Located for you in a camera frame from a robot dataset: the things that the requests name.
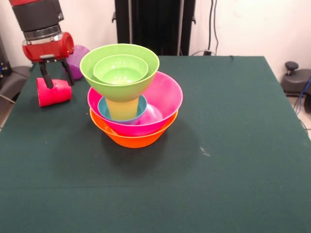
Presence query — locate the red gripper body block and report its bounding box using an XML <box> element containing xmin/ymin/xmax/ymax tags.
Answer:
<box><xmin>22</xmin><ymin>32</ymin><xmax>75</xmax><ymax>63</ymax></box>

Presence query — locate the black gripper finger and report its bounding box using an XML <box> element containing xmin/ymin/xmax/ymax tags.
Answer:
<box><xmin>39</xmin><ymin>62</ymin><xmax>54</xmax><ymax>89</ymax></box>
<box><xmin>61</xmin><ymin>59</ymin><xmax>75</xmax><ymax>86</ymax></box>

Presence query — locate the purple plastic cup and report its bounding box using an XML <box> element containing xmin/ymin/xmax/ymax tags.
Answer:
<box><xmin>62</xmin><ymin>45</ymin><xmax>90</xmax><ymax>81</ymax></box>

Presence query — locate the red plastic cup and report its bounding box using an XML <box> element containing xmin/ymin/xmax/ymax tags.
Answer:
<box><xmin>36</xmin><ymin>77</ymin><xmax>72</xmax><ymax>108</ymax></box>

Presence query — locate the small green plastic bowl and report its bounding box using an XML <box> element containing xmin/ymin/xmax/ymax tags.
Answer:
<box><xmin>93</xmin><ymin>54</ymin><xmax>149</xmax><ymax>85</ymax></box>

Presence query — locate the large green plastic bowl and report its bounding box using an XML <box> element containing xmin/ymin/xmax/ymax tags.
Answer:
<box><xmin>79</xmin><ymin>43</ymin><xmax>160</xmax><ymax>103</ymax></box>

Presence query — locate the yellow plastic cup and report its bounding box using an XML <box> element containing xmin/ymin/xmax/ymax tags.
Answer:
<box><xmin>104</xmin><ymin>95</ymin><xmax>139</xmax><ymax>121</ymax></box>

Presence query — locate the light blue plastic bowl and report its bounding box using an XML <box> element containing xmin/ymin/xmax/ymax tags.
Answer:
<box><xmin>97</xmin><ymin>94</ymin><xmax>148</xmax><ymax>125</ymax></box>

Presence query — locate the orange plastic bowl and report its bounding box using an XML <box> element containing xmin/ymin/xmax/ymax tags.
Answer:
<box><xmin>89</xmin><ymin>108</ymin><xmax>179</xmax><ymax>149</ymax></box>

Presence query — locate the pink plastic bowl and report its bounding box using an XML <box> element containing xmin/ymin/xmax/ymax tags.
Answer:
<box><xmin>87</xmin><ymin>70</ymin><xmax>184</xmax><ymax>137</ymax></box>

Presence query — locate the black floor stand base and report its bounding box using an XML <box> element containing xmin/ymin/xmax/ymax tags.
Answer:
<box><xmin>281</xmin><ymin>61</ymin><xmax>311</xmax><ymax>97</ymax></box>
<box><xmin>0</xmin><ymin>65</ymin><xmax>32</xmax><ymax>102</ymax></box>

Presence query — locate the black equipment box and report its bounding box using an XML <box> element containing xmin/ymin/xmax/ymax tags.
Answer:
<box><xmin>0</xmin><ymin>33</ymin><xmax>12</xmax><ymax>78</ymax></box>

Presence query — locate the dark green tablecloth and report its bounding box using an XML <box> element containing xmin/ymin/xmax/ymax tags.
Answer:
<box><xmin>0</xmin><ymin>55</ymin><xmax>311</xmax><ymax>233</ymax></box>

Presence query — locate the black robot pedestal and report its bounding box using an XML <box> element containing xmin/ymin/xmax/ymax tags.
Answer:
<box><xmin>112</xmin><ymin>0</ymin><xmax>196</xmax><ymax>56</ymax></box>

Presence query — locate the black wall cable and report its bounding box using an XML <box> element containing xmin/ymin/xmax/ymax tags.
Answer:
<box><xmin>213</xmin><ymin>0</ymin><xmax>219</xmax><ymax>53</ymax></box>
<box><xmin>207</xmin><ymin>0</ymin><xmax>214</xmax><ymax>50</ymax></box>

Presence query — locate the blue cable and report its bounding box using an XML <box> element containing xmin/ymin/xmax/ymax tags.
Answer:
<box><xmin>293</xmin><ymin>77</ymin><xmax>311</xmax><ymax>115</ymax></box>

